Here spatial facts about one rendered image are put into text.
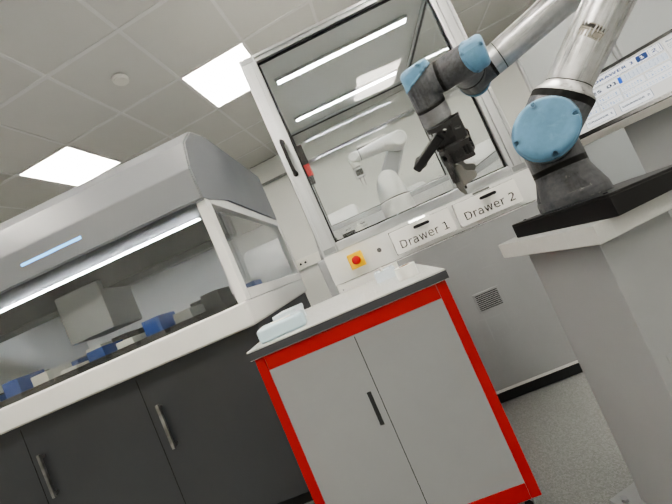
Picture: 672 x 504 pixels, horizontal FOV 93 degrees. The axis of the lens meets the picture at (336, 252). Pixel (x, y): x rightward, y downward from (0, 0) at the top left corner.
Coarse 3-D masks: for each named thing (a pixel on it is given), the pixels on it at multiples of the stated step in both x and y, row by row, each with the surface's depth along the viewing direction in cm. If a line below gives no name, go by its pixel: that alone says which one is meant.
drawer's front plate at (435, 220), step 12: (432, 216) 147; (444, 216) 146; (408, 228) 148; (420, 228) 147; (432, 228) 147; (444, 228) 146; (456, 228) 146; (396, 240) 148; (408, 240) 147; (420, 240) 147
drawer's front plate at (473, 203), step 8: (504, 184) 144; (512, 184) 144; (488, 192) 145; (496, 192) 144; (504, 192) 144; (512, 192) 144; (464, 200) 146; (472, 200) 145; (480, 200) 145; (488, 200) 145; (496, 200) 144; (504, 200) 144; (520, 200) 143; (456, 208) 146; (464, 208) 145; (472, 208) 145; (496, 208) 144; (504, 208) 144; (464, 216) 145; (472, 216) 145; (480, 216) 145; (464, 224) 145
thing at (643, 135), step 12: (648, 120) 125; (660, 120) 123; (636, 132) 128; (648, 132) 126; (660, 132) 124; (636, 144) 129; (648, 144) 127; (660, 144) 125; (648, 156) 128; (660, 156) 125; (648, 168) 128
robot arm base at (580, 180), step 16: (576, 160) 73; (544, 176) 77; (560, 176) 74; (576, 176) 72; (592, 176) 71; (544, 192) 77; (560, 192) 74; (576, 192) 72; (592, 192) 71; (544, 208) 78
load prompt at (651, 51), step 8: (648, 48) 125; (656, 48) 122; (640, 56) 126; (648, 56) 124; (624, 64) 130; (632, 64) 127; (608, 72) 133; (616, 72) 131; (600, 80) 135; (608, 80) 132
